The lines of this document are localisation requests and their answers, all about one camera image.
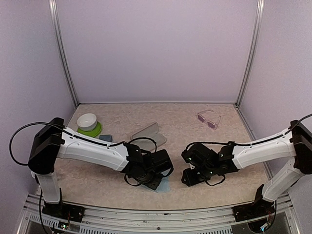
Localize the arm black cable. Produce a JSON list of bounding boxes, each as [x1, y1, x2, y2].
[[181, 113, 312, 159], [9, 122, 156, 166]]

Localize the aluminium corner post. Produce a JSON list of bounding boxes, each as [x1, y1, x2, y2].
[[48, 0, 80, 108], [235, 0, 265, 109]]

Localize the light blue cloth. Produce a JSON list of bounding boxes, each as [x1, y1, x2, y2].
[[156, 177, 170, 193]]

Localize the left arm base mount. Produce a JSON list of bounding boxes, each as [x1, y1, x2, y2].
[[42, 188, 85, 223]]

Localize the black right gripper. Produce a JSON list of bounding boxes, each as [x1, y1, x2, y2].
[[181, 164, 216, 187]]

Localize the right aluminium corner post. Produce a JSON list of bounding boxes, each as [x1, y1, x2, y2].
[[235, 0, 265, 109]]

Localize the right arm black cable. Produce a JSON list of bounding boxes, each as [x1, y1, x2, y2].
[[181, 113, 312, 159]]

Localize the green plate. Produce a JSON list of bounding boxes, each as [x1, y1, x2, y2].
[[77, 122, 102, 137]]

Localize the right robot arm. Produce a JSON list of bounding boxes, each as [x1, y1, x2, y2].
[[181, 120, 312, 216]]

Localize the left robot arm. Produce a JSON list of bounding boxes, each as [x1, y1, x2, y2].
[[28, 117, 174, 217]]

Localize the purple lens pink sunglasses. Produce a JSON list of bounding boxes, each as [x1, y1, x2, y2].
[[196, 109, 221, 130]]

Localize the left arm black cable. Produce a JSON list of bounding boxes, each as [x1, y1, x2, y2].
[[9, 122, 156, 166]]

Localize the white bowl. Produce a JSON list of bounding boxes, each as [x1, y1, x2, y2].
[[77, 113, 98, 131]]

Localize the front aluminium rail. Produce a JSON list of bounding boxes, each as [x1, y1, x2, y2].
[[23, 194, 297, 234]]

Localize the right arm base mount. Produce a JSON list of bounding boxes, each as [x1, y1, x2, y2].
[[232, 184, 276, 222]]

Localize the pink glasses case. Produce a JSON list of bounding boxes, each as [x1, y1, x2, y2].
[[130, 121, 167, 152]]

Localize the grey-blue glasses case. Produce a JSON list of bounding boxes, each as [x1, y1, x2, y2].
[[98, 134, 113, 142]]

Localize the left aluminium corner post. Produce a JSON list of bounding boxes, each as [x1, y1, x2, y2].
[[48, 0, 80, 108]]

